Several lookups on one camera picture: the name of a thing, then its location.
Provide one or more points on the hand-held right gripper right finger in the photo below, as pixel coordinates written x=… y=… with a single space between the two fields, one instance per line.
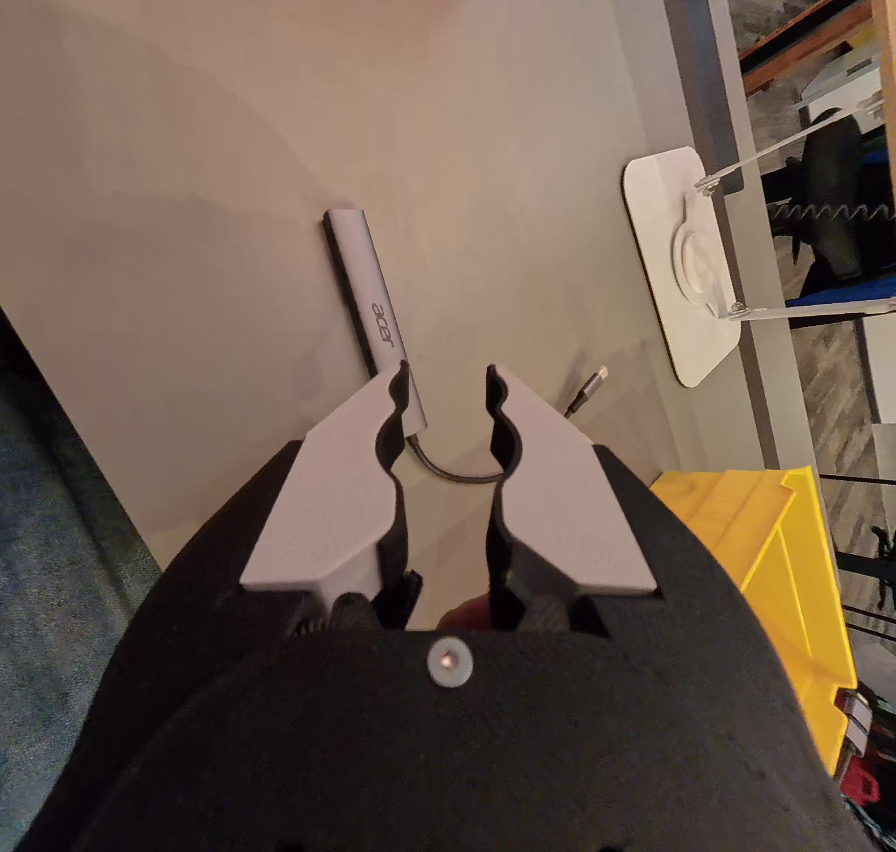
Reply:
x=581 y=516

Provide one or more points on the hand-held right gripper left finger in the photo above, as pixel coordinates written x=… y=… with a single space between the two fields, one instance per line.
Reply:
x=315 y=516

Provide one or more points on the yellow plastic bin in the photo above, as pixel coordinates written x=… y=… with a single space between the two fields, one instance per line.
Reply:
x=784 y=586

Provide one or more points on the person's right hand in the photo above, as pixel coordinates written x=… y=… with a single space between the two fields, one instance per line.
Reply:
x=465 y=617

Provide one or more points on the white stand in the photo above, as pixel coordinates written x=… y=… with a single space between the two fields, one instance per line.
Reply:
x=665 y=264

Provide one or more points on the person's blue jeans leg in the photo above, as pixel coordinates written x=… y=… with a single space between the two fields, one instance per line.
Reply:
x=56 y=586

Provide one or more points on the blue fabric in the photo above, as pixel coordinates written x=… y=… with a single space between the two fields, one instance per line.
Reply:
x=847 y=289

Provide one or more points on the wooden beam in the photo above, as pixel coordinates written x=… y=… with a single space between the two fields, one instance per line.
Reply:
x=805 y=29

